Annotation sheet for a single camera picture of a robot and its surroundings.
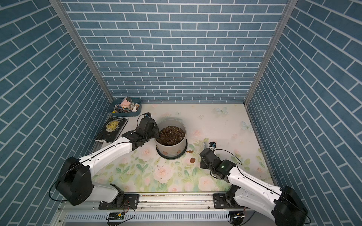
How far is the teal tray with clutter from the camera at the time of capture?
1113 mm

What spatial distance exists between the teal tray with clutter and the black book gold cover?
38 millimetres

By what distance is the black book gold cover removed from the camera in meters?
0.99
